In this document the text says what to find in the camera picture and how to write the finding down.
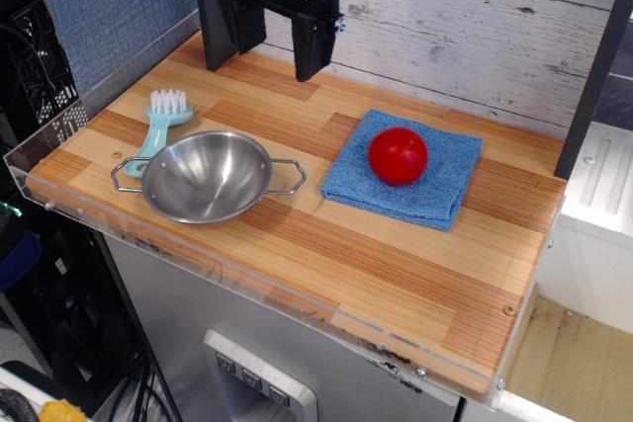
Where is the white grooved sink unit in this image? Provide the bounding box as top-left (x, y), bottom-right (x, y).
top-left (535, 123), bottom-right (632, 333)

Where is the steel bowl with handles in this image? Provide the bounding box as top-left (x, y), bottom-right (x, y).
top-left (111, 130), bottom-right (308, 224)

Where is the steel toy appliance cabinet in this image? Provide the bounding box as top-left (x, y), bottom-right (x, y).
top-left (105, 236), bottom-right (461, 421)

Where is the black plastic crate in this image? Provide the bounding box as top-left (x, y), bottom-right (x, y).
top-left (1, 0), bottom-right (78, 131)

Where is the clear acrylic table guard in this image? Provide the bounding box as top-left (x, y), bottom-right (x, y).
top-left (7, 36), bottom-right (564, 403)

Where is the dark vertical post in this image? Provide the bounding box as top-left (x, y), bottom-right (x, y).
top-left (554, 0), bottom-right (632, 180)
top-left (198, 0), bottom-right (236, 71)

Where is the yellow object at corner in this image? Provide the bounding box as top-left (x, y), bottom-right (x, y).
top-left (38, 399), bottom-right (88, 422)

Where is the light blue scrub brush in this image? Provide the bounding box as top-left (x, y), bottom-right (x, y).
top-left (125, 89), bottom-right (194, 178)

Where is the dark right vertical post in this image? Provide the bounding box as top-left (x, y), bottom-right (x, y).
top-left (554, 0), bottom-right (632, 180)

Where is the dark left vertical post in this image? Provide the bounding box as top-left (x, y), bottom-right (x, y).
top-left (198, 0), bottom-right (236, 71)

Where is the red ball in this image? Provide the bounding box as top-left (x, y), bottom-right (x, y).
top-left (368, 127), bottom-right (428, 186)

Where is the blue folded cloth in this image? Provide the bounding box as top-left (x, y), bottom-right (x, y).
top-left (320, 110), bottom-right (484, 231)

